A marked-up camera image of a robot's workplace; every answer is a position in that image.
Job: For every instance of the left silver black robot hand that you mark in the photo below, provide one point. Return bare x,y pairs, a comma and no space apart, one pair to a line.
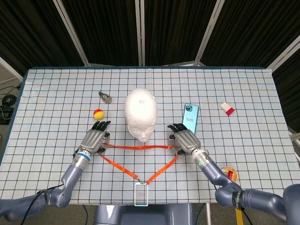
93,140

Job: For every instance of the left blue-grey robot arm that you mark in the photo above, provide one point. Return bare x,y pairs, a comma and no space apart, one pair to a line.
70,178

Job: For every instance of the black screen panel white frame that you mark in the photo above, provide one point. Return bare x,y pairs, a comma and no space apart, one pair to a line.
175,30
253,30
28,30
105,30
290,84

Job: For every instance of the white foam mannequin head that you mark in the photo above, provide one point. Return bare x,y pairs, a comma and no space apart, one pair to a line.
140,110

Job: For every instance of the white box with red end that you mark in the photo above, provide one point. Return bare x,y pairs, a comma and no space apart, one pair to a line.
227,108

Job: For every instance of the white table leg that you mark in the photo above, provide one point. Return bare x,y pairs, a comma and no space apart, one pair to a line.
208,214

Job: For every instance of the black power adapter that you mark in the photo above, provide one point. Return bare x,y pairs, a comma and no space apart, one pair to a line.
5,114

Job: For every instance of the teal blue smartphone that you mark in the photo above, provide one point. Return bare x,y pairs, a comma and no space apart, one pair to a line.
191,114

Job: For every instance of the round wooden disc red label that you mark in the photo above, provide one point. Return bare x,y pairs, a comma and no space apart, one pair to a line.
232,172

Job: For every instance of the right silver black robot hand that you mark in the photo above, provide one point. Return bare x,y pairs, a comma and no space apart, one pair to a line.
187,140

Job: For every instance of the blue-grey robot torso base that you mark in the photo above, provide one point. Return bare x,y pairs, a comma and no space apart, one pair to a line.
143,214

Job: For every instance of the clear plastic badge holder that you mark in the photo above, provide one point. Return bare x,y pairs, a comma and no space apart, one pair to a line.
141,204

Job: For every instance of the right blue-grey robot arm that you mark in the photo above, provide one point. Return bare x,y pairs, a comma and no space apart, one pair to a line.
257,199

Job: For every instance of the blue grid checkered tablecloth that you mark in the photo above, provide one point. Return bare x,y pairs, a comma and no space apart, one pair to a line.
58,105

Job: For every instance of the red and yellow ball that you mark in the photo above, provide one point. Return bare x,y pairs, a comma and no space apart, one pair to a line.
98,114

